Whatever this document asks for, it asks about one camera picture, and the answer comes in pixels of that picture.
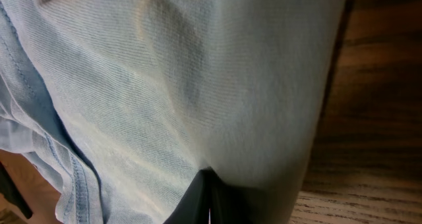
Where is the light blue printed t-shirt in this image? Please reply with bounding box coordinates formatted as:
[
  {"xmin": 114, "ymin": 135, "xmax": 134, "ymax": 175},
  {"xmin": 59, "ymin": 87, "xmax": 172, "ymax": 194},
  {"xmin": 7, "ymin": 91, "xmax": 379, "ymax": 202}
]
[{"xmin": 1, "ymin": 0, "xmax": 346, "ymax": 223}]

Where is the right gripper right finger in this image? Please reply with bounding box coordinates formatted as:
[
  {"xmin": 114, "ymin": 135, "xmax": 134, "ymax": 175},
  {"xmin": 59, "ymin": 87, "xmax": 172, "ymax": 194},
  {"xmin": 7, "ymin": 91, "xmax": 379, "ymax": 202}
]
[{"xmin": 163, "ymin": 167, "xmax": 297, "ymax": 224}]

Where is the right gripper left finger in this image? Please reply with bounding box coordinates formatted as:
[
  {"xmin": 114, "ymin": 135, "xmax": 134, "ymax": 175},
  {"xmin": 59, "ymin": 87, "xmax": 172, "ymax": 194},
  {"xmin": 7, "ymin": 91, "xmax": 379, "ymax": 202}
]
[{"xmin": 1, "ymin": 164, "xmax": 33, "ymax": 219}]

